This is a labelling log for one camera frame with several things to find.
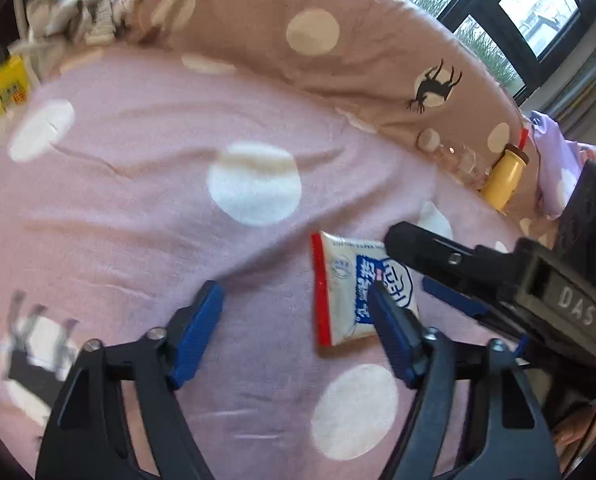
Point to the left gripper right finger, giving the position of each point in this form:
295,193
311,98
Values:
504,434

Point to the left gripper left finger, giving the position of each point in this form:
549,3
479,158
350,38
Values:
87,435

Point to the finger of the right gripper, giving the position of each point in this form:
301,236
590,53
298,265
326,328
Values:
456,300

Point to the red white milk candy packet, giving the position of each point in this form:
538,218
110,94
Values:
344,269

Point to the yellow bottle brown cap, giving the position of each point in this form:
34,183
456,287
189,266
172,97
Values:
506,174

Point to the purple polka dot cloth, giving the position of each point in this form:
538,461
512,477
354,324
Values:
560,164

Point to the clear glass jar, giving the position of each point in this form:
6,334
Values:
456,159

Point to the black framed window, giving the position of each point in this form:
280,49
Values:
522,42

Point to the pink polka dot bedsheet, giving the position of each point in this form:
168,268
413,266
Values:
211,145

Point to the yellow box beside bed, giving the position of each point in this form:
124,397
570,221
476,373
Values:
14,84

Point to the striped white clothes pile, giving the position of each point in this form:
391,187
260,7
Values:
59,24

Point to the black camera box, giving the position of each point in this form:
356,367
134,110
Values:
576,238

